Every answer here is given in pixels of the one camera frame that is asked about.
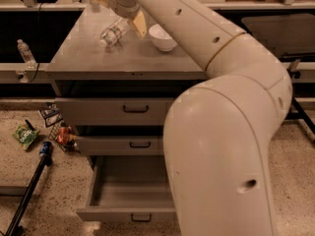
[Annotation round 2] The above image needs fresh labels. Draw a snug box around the clear plastic water bottle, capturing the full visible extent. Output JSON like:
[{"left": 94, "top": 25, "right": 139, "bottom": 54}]
[{"left": 98, "top": 18, "right": 130, "bottom": 47}]

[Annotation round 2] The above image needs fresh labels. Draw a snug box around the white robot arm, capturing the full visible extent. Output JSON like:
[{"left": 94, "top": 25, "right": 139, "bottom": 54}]
[{"left": 94, "top": 0, "right": 292, "bottom": 236}]

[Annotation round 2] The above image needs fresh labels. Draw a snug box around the grey metal drawer cabinet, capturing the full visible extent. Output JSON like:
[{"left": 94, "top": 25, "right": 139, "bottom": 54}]
[{"left": 44, "top": 2, "right": 211, "bottom": 169}]

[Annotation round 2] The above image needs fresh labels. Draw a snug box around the small upright water bottle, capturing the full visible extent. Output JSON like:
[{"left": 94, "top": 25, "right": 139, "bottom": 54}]
[{"left": 17, "top": 39, "right": 36, "bottom": 69}]

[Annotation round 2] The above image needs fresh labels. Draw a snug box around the grey top drawer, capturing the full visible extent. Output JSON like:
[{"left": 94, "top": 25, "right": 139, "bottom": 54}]
[{"left": 56, "top": 97, "right": 173, "bottom": 126}]

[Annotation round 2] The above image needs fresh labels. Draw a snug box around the grey middle drawer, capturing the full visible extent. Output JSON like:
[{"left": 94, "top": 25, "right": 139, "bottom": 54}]
[{"left": 76, "top": 136, "right": 163, "bottom": 155}]

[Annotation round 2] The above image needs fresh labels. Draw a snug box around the grey open bottom drawer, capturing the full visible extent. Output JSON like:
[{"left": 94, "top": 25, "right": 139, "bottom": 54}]
[{"left": 77, "top": 155, "right": 176, "bottom": 222}]

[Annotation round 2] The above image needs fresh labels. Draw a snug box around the white ceramic bowl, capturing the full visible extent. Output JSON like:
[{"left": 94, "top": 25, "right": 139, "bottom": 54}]
[{"left": 149, "top": 24, "right": 177, "bottom": 52}]

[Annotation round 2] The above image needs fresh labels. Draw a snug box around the dark printed snack packet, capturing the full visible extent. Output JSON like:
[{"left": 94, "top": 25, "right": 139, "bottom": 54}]
[{"left": 39, "top": 103, "right": 63, "bottom": 128}]

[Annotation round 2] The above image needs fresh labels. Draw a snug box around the orange snack packet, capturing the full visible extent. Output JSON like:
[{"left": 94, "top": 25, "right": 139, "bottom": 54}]
[{"left": 56, "top": 127, "right": 76, "bottom": 147}]

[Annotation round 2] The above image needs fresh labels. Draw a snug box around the black marker pen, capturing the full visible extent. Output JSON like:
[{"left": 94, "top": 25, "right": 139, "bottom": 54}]
[{"left": 25, "top": 119, "right": 35, "bottom": 131}]

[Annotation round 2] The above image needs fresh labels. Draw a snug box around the grey tilted table board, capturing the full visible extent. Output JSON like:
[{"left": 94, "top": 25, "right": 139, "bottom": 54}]
[{"left": 241, "top": 13, "right": 315, "bottom": 58}]

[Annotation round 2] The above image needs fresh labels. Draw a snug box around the blue soda can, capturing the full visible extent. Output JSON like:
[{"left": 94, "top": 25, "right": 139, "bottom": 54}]
[{"left": 39, "top": 142, "right": 52, "bottom": 157}]

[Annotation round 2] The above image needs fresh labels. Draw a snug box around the green snack bag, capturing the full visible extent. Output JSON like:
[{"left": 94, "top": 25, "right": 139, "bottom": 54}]
[{"left": 13, "top": 124, "right": 39, "bottom": 150}]

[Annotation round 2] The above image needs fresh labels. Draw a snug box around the black floor pole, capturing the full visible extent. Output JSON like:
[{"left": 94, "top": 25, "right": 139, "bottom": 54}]
[{"left": 4, "top": 154, "right": 52, "bottom": 236}]

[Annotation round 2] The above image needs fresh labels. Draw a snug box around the black hanging cable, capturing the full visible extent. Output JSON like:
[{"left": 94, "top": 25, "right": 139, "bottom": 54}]
[{"left": 30, "top": 2, "right": 45, "bottom": 83}]

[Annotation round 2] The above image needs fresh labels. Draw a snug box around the black table stand frame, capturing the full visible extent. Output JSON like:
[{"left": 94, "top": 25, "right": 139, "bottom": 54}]
[{"left": 282, "top": 52, "right": 315, "bottom": 135}]

